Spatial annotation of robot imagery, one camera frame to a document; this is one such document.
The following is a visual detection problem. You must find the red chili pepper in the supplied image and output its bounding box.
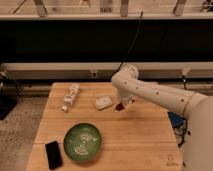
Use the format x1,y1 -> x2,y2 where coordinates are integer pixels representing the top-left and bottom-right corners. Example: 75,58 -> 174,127
114,103 -> 124,111

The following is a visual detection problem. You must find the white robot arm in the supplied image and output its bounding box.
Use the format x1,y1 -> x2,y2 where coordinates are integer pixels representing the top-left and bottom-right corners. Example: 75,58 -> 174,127
111,65 -> 213,171

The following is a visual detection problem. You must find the green ribbed bowl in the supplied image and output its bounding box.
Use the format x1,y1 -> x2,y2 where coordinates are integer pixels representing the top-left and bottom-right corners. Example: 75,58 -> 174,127
63,123 -> 102,162

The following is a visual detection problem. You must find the small white cube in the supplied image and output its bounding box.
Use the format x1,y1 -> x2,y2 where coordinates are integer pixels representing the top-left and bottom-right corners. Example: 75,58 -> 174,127
61,105 -> 68,112

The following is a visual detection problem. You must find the black smartphone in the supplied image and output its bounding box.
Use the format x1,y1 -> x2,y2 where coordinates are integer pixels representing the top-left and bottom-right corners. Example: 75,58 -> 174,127
45,141 -> 63,170

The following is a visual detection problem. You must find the dark equipment at left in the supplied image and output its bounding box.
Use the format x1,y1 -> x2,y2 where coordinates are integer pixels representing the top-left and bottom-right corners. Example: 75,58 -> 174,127
0,71 -> 21,121

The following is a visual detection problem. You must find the white wall outlet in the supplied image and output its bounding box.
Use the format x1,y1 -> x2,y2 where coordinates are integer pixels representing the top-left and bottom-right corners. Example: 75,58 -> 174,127
91,71 -> 98,78

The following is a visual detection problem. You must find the blue cable connector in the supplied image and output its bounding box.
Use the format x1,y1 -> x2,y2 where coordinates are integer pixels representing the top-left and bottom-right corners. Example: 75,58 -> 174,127
168,111 -> 184,128

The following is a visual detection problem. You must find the black floor cable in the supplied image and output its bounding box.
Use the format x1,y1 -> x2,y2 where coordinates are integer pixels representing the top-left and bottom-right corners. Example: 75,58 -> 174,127
174,75 -> 191,148

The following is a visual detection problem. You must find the black hanging cable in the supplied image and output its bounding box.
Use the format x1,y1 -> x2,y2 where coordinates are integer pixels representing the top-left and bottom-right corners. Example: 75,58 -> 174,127
114,10 -> 145,73

